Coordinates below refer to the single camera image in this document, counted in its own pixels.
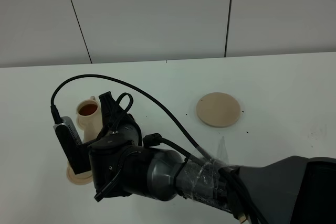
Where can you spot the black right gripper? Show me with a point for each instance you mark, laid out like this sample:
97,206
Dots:
108,154

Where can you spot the beige teapot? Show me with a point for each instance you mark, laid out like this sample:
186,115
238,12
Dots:
91,129

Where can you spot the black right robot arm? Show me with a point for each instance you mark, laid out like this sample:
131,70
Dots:
293,190

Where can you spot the beige teapot saucer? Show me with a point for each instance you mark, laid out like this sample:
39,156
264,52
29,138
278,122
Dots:
218,109

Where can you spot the far beige teacup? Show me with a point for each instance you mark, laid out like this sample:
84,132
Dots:
89,108

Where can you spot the far beige cup saucer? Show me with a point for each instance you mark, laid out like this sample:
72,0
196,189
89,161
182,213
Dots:
81,122

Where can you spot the beige cup saucer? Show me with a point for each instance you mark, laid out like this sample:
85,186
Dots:
81,122
78,179

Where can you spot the near beige cup saucer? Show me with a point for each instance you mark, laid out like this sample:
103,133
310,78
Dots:
78,179

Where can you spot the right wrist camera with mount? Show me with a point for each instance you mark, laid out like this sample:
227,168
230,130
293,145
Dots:
76,151

